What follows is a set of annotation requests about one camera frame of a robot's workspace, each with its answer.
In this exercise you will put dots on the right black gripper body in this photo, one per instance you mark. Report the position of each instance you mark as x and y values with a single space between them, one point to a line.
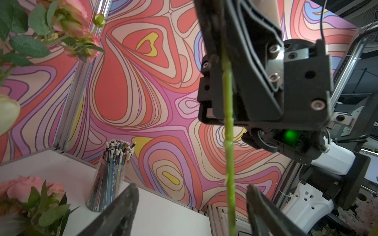
299 134

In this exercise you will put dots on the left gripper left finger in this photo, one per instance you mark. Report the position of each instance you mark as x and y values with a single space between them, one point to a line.
117 218

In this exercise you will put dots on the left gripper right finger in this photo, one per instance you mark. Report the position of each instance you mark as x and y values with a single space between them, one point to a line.
265 218

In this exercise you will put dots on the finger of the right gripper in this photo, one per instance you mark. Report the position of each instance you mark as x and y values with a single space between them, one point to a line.
256 51
210 15

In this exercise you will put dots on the pink peach rose spray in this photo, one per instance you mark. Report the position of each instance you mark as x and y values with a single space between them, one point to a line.
31 206

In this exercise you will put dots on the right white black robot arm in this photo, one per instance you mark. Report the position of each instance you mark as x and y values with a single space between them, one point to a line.
331 181

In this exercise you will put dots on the metal mesh pencil cup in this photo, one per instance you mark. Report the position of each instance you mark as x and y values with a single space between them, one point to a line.
110 174

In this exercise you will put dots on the peach rose bouquet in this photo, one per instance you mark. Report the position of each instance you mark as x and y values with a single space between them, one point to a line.
49 24

